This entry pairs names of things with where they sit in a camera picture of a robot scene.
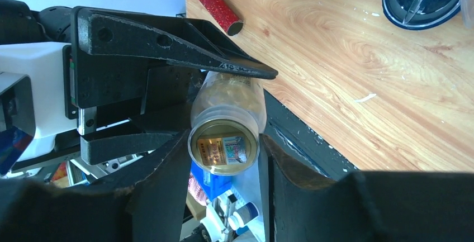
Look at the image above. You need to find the clear pill bottle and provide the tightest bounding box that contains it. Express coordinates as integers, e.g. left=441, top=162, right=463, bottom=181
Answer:
left=188, top=72, right=267, bottom=176

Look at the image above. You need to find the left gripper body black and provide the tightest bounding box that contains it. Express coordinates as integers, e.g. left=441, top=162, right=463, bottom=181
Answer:
left=63, top=45, right=202, bottom=135

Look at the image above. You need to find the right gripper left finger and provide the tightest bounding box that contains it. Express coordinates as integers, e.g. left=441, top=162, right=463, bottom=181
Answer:
left=1, top=131, right=190, bottom=241

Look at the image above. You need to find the red glitter tube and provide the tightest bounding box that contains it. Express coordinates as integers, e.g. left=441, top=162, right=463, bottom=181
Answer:
left=199, top=0, right=244, bottom=36

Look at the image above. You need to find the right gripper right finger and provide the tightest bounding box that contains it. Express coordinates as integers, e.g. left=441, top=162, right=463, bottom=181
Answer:
left=259, top=134, right=473, bottom=241

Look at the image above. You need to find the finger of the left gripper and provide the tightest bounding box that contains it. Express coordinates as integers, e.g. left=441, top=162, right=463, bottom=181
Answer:
left=80, top=120, right=186, bottom=165
left=72, top=6, right=278, bottom=79

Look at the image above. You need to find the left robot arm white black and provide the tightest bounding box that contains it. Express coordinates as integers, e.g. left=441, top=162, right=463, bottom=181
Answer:
left=1, top=0, right=278, bottom=173

